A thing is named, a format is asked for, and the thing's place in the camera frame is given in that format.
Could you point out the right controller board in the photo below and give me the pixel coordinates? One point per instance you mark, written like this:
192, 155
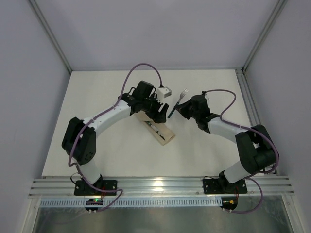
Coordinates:
229, 203

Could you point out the beige cloth napkin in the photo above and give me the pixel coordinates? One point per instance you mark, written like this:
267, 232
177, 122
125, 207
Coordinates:
165, 131

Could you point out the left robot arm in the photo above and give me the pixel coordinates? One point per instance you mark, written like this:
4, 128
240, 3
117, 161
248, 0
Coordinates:
81, 135

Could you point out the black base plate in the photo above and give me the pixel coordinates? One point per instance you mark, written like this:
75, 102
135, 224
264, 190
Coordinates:
103, 188
221, 185

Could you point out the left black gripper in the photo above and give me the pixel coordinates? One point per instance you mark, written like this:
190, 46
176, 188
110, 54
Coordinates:
157, 109

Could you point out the left aluminium frame post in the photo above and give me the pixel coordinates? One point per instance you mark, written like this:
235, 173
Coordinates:
49, 33

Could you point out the green handled knife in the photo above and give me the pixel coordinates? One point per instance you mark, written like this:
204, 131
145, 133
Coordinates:
155, 129

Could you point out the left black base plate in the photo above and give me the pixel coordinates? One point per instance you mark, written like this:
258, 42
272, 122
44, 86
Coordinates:
103, 188

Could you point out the aluminium rail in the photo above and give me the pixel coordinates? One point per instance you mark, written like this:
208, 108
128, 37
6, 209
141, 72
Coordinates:
248, 99
57, 187

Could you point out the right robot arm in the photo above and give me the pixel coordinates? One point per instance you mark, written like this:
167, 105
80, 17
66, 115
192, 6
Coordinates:
255, 148

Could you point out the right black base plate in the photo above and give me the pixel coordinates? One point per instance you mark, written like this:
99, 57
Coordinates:
221, 185

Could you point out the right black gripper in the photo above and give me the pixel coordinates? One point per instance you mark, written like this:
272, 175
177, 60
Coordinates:
187, 108

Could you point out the aluminium front rail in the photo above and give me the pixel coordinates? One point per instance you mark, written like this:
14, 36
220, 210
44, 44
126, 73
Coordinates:
57, 187

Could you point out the controller board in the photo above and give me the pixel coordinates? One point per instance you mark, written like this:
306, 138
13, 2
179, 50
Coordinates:
94, 204
229, 203

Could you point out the slotted grey cable duct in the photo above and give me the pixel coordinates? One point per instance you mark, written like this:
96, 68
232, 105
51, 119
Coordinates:
134, 202

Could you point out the right aluminium frame post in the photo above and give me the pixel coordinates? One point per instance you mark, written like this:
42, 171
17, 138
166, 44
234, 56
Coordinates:
271, 20

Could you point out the aluminium right side rail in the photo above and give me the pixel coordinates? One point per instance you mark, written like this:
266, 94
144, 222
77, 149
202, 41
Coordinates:
248, 99

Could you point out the left controller board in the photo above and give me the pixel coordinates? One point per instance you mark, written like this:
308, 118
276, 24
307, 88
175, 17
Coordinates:
94, 204

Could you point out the aluminium frame post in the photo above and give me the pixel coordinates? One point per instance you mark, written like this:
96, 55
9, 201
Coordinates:
271, 20
49, 33

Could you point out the green handled fork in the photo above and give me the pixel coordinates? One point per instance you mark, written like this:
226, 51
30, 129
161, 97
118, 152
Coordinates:
181, 96

